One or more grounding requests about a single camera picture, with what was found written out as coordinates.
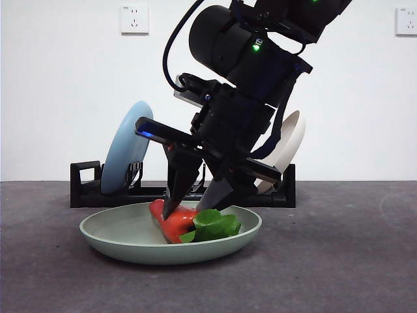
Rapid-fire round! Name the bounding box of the black plate rack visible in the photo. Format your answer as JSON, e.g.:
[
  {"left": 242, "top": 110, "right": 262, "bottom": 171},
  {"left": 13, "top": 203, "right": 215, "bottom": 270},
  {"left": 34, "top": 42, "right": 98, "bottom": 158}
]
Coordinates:
[{"left": 70, "top": 160, "right": 296, "bottom": 209}]

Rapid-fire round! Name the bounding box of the cream plate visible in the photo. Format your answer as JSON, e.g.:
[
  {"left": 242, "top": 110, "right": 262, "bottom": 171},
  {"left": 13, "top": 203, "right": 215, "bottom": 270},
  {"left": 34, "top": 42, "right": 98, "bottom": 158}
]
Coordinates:
[{"left": 252, "top": 110, "right": 307, "bottom": 196}]

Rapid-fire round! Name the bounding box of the flat black wire harness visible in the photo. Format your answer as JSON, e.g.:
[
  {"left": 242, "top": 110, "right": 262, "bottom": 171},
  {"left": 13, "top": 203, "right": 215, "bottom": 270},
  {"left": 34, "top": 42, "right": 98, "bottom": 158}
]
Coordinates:
[{"left": 252, "top": 48, "right": 314, "bottom": 158}]

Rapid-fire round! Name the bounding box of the green plate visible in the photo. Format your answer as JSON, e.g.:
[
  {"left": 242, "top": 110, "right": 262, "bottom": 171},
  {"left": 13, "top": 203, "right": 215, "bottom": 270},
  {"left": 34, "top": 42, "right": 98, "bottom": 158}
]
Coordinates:
[{"left": 79, "top": 201, "right": 263, "bottom": 265}]

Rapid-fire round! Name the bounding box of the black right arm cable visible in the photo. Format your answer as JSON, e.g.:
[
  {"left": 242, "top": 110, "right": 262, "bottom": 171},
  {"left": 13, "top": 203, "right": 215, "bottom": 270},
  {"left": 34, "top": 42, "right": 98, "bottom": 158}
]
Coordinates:
[{"left": 162, "top": 0, "right": 205, "bottom": 94}]

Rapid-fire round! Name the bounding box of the orange carrot with green leaves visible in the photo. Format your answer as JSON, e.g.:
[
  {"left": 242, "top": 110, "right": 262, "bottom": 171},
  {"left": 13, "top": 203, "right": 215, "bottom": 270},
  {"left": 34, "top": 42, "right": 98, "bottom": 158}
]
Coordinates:
[{"left": 149, "top": 199, "right": 242, "bottom": 245}]

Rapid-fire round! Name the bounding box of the blue plate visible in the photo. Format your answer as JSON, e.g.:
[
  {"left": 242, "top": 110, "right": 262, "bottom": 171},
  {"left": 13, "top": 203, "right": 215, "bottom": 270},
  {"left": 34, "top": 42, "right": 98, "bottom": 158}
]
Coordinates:
[{"left": 100, "top": 100, "right": 154, "bottom": 196}]

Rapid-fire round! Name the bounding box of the white wall outlet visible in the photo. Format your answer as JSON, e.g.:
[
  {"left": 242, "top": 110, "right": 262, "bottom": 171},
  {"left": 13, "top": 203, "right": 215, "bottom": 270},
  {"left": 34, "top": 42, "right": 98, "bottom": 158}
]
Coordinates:
[
  {"left": 395, "top": 7, "right": 417, "bottom": 37},
  {"left": 121, "top": 5, "right": 150, "bottom": 36}
]

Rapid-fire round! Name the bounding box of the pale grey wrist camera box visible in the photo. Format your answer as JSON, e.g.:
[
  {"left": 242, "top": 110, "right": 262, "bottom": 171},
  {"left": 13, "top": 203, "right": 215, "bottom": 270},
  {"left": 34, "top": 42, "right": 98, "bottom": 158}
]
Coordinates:
[{"left": 173, "top": 73, "right": 212, "bottom": 109}]

